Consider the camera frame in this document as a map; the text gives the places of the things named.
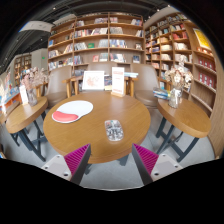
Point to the glass vase with pale flowers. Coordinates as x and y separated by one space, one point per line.
175 95

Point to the light blue books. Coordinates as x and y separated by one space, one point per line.
131 74

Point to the small white card sign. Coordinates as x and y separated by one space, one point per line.
23 95

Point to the wide wooden book shelf unit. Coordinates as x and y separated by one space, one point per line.
96 40

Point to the stack of books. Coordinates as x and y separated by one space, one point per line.
161 94

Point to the white mouse pad, red wrist rest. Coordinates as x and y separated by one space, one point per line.
76 108

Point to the small distant book shelf unit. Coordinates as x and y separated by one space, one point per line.
22 66

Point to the colourful book display table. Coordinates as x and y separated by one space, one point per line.
8 95

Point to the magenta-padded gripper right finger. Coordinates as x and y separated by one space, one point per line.
146 159

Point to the white framed picture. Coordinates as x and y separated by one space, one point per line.
93 80

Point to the small round wooden side table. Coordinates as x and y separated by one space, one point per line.
25 115
186 118

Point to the beige upholstered armchair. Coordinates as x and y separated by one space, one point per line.
57 86
100 66
145 83

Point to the dark cover book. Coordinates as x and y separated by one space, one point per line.
108 82

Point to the glass vase with pink flowers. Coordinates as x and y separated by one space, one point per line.
32 95

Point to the red and white sign stand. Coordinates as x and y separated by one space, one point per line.
118 81

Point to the tall wooden book shelf unit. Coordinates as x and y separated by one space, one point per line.
186 53

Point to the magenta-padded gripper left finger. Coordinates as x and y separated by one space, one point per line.
77 159

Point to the transparent computer mouse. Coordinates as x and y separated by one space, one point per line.
114 130

